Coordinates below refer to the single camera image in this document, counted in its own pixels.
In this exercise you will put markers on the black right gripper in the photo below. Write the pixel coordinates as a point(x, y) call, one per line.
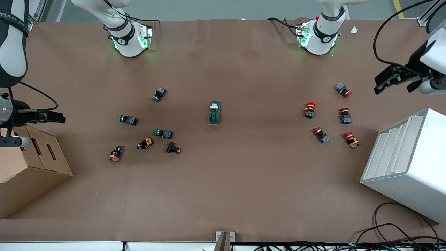
point(18, 112)

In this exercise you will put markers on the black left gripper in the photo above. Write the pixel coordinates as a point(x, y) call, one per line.
point(414, 61)

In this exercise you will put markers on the green rectangular terminal block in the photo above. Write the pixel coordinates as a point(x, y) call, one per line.
point(214, 113)

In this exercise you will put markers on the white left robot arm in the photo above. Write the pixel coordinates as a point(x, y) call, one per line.
point(320, 40)

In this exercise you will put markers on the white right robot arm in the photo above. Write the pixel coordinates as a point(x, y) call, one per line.
point(127, 43)

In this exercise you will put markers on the red mushroom button grey block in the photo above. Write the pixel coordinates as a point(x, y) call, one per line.
point(321, 135)
point(343, 89)
point(345, 116)

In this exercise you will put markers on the brown cardboard box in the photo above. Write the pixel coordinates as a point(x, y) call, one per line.
point(31, 181)

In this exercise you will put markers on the small white paper scrap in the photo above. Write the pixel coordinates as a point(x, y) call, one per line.
point(354, 30)

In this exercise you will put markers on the red mushroom button orange block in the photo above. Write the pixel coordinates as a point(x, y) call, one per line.
point(352, 140)
point(309, 111)

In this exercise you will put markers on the black pushbutton orange block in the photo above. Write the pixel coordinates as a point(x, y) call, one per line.
point(115, 154)
point(145, 143)

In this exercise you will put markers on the green pushbutton grey block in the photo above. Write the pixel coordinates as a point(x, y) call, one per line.
point(159, 94)
point(129, 120)
point(164, 133)

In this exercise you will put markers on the white stepped plastic rack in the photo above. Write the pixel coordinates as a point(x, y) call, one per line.
point(414, 170)

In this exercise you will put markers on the black pushbutton red lens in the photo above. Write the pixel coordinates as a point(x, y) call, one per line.
point(172, 147)

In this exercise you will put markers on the aluminium frame profile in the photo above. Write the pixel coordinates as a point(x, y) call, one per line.
point(423, 19)
point(38, 10)

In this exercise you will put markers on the white table edge rail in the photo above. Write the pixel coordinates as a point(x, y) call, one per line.
point(69, 246)

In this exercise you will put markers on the grey metal table bracket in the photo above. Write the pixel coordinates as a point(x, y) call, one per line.
point(224, 238)

